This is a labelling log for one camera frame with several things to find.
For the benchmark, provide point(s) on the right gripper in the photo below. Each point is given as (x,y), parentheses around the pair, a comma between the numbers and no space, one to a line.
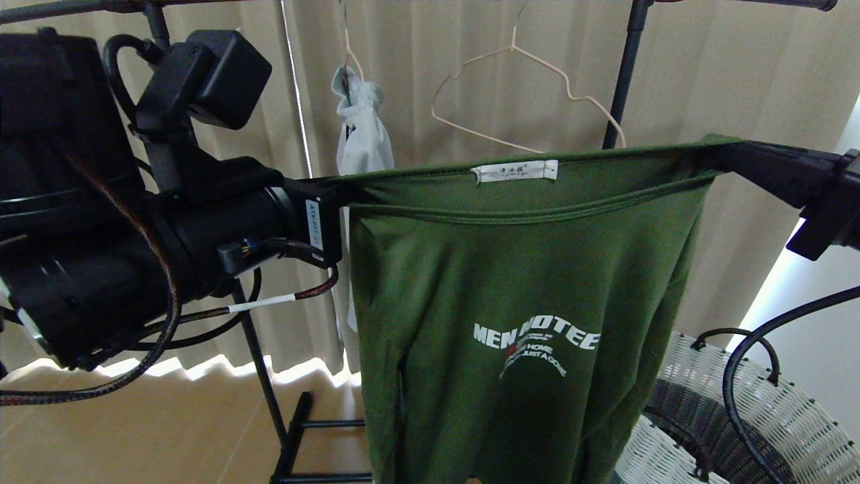
(836,215)

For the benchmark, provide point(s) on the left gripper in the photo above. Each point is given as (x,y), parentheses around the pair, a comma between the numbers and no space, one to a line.
(255,222)

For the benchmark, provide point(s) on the pale grey shorts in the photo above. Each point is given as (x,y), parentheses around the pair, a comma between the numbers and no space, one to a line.
(366,141)

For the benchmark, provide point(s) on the pink clothes hanger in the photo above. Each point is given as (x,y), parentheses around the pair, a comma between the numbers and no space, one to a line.
(347,40)
(512,37)

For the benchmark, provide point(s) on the green garment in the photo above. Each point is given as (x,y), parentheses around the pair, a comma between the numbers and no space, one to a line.
(504,269)

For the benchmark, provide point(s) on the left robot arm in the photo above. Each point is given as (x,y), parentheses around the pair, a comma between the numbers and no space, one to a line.
(67,235)

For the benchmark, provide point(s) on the white laundry basket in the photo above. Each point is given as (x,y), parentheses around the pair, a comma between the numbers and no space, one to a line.
(793,417)

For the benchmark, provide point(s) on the black clothes rack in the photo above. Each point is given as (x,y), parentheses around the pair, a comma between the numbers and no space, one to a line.
(631,54)

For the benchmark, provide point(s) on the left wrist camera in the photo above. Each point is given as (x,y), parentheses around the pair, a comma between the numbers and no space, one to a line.
(222,74)

